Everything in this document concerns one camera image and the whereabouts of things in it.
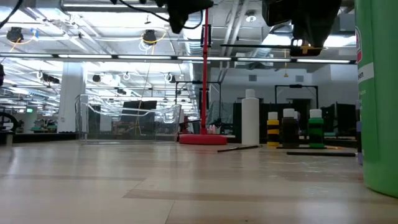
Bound yellow paint bottle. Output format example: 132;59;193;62
266;111;280;147

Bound teal tarp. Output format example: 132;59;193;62
207;101;234;126

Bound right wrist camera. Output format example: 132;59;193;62
262;0;294;27

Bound black hanging cable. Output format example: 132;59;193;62
0;0;24;29

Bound large green paint bottle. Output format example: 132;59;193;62
355;0;398;199

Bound long ceiling light strip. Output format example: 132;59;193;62
0;52;358;65

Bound blue paint bottle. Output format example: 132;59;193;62
294;111;302;147

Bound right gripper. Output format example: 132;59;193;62
289;0;343;57

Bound black partition panels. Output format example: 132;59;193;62
233;98;358;147

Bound clear plastic bin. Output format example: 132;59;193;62
75;93;182;145

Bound orange bristle paintbrush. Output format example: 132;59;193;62
275;145;341;151

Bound white pillar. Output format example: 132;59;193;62
57;61;86;134

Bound red desk lamp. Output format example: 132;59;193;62
178;7;228;146

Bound black wheel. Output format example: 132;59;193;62
0;111;20;133

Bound black ceiling cable reel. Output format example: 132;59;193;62
6;26;25;44
142;29;159;47

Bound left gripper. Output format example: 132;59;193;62
166;0;215;34

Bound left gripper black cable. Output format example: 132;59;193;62
110;0;205;31

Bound tall white bottle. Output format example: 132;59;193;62
241;88;261;146

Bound black paintbrush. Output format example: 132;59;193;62
216;144;264;154
220;43;326;52

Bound small green paint bottle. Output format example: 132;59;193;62
308;108;325;149

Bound brown paint bottle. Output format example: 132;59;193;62
281;108;300;149

